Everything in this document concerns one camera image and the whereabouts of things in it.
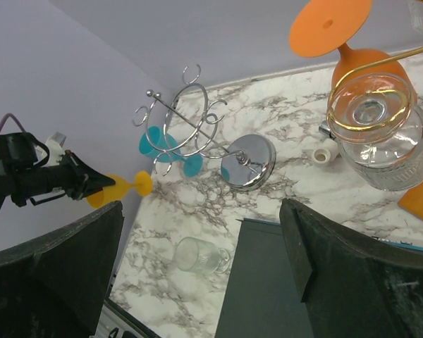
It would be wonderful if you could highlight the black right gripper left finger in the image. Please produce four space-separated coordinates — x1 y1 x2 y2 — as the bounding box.
0 201 124 337

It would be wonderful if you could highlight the yellow plastic wine glass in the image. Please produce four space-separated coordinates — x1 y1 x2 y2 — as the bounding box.
86 170 153 208

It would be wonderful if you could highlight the dark grey flat box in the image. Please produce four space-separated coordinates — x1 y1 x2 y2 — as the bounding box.
214 217 423 338

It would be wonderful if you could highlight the gold wire wooden-base rack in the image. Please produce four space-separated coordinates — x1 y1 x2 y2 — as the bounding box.
326 0 423 228

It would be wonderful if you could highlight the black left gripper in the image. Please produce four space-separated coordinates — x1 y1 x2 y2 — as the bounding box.
11 151 116 207

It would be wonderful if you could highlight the small chrome metal fitting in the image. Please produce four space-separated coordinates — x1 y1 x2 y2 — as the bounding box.
318 120 336 139

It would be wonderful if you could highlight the blue plastic wine glass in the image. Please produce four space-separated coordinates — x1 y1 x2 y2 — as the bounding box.
139 126 203 177

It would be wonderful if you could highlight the clear ribbed wine glass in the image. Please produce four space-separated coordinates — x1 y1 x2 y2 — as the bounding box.
173 237 231 275

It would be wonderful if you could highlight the chrome wine glass rack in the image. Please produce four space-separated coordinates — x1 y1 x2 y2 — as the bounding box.
133 65 276 192

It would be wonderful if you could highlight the orange plastic wine glass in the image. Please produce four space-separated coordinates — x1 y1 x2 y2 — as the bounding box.
289 0 410 92

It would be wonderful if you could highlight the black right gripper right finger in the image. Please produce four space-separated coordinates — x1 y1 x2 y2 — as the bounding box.
279 199 423 337

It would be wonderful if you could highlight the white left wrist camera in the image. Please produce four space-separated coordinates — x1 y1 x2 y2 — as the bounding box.
45 132 66 166

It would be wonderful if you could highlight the clear textured wine glass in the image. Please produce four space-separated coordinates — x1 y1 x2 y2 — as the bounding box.
326 73 423 192

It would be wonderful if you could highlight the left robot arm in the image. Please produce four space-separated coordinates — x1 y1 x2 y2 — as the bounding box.
0 132 116 210

